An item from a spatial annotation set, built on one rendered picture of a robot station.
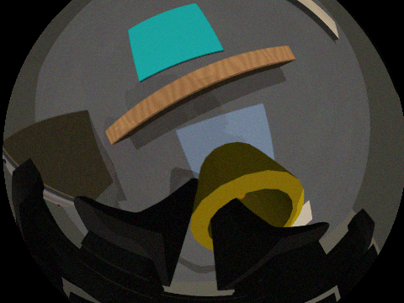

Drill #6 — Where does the brown wooden curved bar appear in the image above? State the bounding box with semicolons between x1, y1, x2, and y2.
105;46;296;146

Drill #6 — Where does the beige flat square tile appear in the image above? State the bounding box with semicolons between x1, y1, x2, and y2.
293;199;312;226

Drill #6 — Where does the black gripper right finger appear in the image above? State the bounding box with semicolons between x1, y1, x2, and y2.
211;198;329;290

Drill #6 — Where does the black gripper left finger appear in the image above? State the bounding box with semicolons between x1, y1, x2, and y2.
74;178;199;287

